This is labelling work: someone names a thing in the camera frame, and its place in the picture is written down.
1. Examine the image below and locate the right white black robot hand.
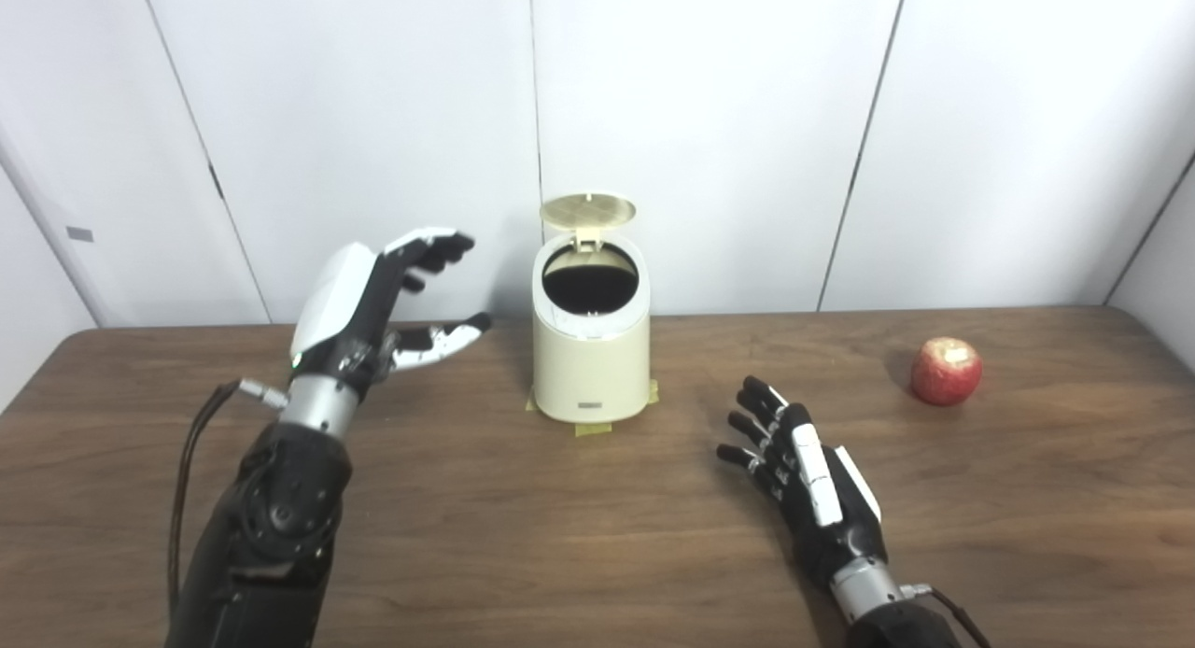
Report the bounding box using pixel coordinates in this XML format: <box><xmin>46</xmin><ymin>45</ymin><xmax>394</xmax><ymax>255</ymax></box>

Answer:
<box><xmin>716</xmin><ymin>376</ymin><xmax>888</xmax><ymax>588</ymax></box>

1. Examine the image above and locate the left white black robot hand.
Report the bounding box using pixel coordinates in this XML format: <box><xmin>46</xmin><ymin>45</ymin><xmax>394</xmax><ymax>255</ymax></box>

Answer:
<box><xmin>289</xmin><ymin>227</ymin><xmax>493</xmax><ymax>387</ymax></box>

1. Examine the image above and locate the red apple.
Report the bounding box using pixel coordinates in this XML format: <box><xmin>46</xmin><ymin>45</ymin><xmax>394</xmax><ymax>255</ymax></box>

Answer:
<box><xmin>911</xmin><ymin>337</ymin><xmax>984</xmax><ymax>407</ymax></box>

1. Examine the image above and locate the round cream bin lid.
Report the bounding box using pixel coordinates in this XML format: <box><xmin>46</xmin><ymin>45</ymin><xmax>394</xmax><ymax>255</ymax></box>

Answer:
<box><xmin>540</xmin><ymin>192</ymin><xmax>638</xmax><ymax>254</ymax></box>

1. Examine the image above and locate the cream-colored plastic bin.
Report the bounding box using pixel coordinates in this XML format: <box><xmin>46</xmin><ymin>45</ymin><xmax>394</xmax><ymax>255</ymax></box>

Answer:
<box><xmin>532</xmin><ymin>232</ymin><xmax>652</xmax><ymax>424</ymax></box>

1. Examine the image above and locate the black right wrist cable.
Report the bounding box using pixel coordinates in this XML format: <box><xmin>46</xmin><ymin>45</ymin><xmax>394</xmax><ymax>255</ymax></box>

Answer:
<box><xmin>901</xmin><ymin>585</ymin><xmax>992</xmax><ymax>648</ymax></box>

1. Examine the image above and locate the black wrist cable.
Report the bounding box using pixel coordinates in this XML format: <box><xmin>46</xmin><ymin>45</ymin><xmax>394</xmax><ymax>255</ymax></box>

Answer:
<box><xmin>901</xmin><ymin>585</ymin><xmax>992</xmax><ymax>648</ymax></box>
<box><xmin>168</xmin><ymin>379</ymin><xmax>290</xmax><ymax>621</ymax></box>

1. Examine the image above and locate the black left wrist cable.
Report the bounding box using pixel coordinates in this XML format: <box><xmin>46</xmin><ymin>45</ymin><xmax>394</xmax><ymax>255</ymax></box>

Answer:
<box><xmin>168</xmin><ymin>379</ymin><xmax>290</xmax><ymax>621</ymax></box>

